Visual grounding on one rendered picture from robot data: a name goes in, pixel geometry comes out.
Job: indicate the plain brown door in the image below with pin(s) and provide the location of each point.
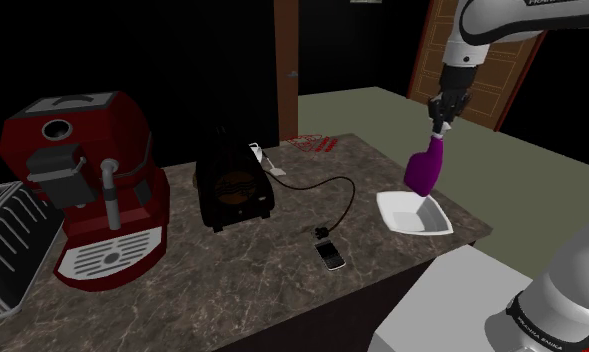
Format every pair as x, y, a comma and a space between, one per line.
286, 73

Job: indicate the small white kitchen tool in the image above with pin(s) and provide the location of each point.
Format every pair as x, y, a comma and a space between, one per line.
274, 169

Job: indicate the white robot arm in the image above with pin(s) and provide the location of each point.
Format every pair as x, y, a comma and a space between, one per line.
498, 19

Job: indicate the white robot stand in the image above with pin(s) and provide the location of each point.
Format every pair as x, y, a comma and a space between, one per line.
445, 302

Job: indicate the black mobile phone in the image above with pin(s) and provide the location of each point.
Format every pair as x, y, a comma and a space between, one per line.
330, 255

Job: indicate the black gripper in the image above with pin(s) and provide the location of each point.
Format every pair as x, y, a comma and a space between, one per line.
457, 80

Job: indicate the red coffee machine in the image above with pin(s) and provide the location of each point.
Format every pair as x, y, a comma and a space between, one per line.
104, 146

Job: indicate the black toaster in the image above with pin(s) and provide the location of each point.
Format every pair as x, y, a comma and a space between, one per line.
233, 192

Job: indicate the panelled brown door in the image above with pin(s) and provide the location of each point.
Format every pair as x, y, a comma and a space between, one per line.
489, 83

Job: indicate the purple spray bottle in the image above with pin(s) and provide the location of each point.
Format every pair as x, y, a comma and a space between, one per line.
423, 170

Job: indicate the white square bowl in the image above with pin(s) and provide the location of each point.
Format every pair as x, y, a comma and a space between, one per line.
406, 214

